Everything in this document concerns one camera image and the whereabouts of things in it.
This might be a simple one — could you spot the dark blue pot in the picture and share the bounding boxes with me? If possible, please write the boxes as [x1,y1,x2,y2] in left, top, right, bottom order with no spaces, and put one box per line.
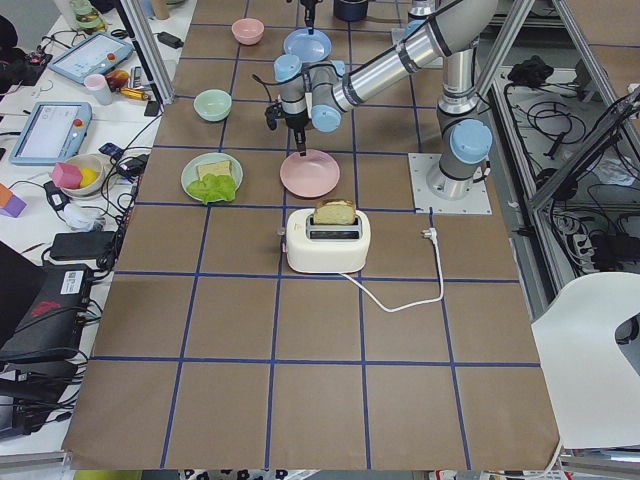
[333,0,369,22]

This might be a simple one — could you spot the green plate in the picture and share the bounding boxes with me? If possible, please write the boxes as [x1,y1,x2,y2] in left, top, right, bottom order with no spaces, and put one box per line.
[181,153,243,203]

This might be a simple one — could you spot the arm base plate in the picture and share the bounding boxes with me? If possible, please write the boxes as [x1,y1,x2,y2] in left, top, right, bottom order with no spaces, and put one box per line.
[408,153,492,215]

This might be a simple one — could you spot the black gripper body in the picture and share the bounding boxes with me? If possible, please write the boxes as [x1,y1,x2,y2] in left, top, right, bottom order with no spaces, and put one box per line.
[299,0,320,20]
[265,102,309,143]

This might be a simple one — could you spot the white chair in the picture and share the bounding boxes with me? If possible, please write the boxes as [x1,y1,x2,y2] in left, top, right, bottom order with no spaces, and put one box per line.
[532,272,639,449]

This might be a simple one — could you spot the pink bowl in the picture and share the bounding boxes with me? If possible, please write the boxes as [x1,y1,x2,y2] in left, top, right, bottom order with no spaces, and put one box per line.
[231,18,265,46]

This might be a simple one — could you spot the pink cup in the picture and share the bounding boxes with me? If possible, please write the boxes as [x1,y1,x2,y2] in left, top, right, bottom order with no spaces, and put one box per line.
[83,74,113,105]

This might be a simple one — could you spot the toast slice in toaster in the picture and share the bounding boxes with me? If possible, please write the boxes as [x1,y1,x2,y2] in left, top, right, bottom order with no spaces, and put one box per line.
[313,199,356,225]

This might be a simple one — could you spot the green bowl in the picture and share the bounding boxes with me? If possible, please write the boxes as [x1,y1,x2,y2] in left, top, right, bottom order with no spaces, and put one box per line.
[193,89,232,122]

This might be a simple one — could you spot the white toaster power cable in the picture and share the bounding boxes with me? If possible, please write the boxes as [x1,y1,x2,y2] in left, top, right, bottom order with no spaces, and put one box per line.
[337,227,445,314]

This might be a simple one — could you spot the white toaster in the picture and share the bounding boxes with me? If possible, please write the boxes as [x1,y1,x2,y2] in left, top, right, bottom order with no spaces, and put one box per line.
[284,208,371,274]

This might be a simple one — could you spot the green lettuce leaf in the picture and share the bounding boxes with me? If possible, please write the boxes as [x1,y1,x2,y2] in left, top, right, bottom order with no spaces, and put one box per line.
[186,174,237,204]

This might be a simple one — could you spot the blue teach pendant tablet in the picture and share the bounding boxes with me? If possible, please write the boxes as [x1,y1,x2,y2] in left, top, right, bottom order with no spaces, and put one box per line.
[48,32,134,84]

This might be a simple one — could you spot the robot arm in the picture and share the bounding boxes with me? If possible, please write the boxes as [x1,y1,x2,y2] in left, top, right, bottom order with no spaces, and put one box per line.
[265,1,498,200]

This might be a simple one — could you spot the aluminium frame post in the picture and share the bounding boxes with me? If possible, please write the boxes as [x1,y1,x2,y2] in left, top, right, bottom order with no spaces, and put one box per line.
[115,0,175,106]

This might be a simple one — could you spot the beige bowl with fruit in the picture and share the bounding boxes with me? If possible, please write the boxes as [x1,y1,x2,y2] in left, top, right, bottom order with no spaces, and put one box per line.
[51,153,110,199]

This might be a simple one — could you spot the pink plate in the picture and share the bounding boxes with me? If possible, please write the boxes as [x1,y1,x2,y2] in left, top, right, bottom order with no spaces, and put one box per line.
[280,149,341,198]

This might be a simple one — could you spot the blue plate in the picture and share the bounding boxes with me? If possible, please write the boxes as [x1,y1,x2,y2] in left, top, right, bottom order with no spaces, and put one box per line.
[283,28,332,63]

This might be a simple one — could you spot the bread slice on plate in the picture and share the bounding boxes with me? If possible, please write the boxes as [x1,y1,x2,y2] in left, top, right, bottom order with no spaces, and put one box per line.
[196,160,232,180]

